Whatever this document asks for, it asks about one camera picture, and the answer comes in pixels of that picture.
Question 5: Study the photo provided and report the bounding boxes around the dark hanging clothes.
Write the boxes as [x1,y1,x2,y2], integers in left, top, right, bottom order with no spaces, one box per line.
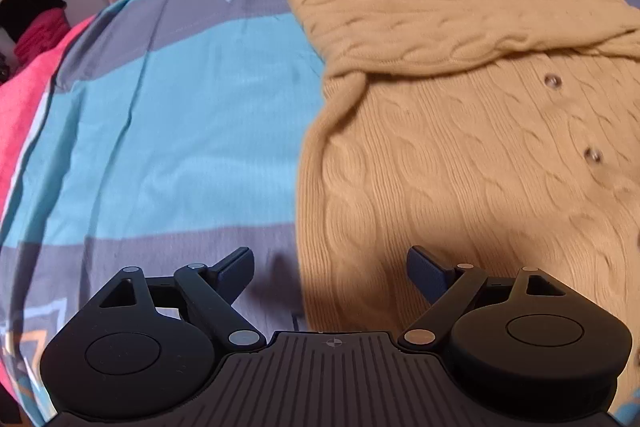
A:
[1,0,70,82]

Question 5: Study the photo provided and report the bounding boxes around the red fleece blanket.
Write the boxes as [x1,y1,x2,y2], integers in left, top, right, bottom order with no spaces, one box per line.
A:
[1,9,92,213]

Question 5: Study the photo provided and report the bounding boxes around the tan cable-knit sweater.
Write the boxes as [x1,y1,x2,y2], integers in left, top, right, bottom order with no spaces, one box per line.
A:
[284,0,640,403]

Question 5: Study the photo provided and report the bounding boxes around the blue grey patterned bedsheet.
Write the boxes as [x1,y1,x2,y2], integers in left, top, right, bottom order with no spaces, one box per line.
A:
[1,0,639,426]

